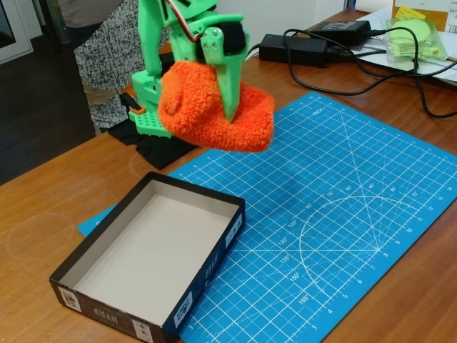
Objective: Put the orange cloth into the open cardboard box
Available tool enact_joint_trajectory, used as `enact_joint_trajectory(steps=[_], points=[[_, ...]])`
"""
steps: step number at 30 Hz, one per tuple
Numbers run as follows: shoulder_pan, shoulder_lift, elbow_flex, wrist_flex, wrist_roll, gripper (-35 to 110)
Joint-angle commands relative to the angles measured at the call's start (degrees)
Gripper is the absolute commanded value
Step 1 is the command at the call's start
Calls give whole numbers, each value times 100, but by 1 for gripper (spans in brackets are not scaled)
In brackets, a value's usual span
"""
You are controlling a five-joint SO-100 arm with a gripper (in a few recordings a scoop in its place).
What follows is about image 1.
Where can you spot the person in speckled cardigan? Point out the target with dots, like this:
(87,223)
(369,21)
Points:
(103,64)

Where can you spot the black cardboard box tray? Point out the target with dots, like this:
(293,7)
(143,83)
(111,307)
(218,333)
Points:
(143,250)

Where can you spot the green printed robot arm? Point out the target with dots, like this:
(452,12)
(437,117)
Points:
(150,39)

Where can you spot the plastic bag of green parts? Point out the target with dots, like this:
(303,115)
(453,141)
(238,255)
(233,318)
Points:
(410,43)

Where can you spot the blue cutting mat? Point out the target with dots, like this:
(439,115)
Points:
(285,221)

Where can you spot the brown box yellow label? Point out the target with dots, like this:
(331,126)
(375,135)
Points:
(439,14)

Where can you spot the white paper sheets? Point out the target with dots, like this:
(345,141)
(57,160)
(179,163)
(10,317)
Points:
(378,50)

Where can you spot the green gripper black servo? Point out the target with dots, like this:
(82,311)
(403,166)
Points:
(215,46)

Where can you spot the large black power adapter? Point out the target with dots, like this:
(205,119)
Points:
(292,48)

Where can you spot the black cloth under robot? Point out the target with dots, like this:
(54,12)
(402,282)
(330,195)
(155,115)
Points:
(160,151)

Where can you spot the orange fuzzy sock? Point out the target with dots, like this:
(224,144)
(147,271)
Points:
(207,121)

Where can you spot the slim black power adapter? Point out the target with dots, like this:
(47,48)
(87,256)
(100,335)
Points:
(342,30)

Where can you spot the white window frame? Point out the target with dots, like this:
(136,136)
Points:
(14,32)

